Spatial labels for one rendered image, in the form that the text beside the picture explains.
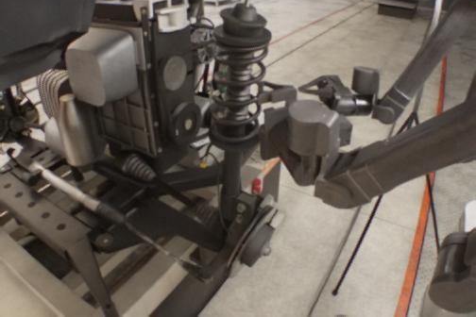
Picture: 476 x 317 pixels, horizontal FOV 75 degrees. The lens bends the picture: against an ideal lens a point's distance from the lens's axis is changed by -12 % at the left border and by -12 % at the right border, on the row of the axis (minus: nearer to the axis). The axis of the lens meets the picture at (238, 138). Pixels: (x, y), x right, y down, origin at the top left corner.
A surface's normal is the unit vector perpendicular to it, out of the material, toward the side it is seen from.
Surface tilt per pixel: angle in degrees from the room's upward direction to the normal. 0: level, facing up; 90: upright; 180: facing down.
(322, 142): 98
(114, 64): 90
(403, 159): 96
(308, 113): 9
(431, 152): 96
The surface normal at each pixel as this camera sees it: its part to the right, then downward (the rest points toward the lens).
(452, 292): -0.57, 0.54
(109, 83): 0.61, 0.41
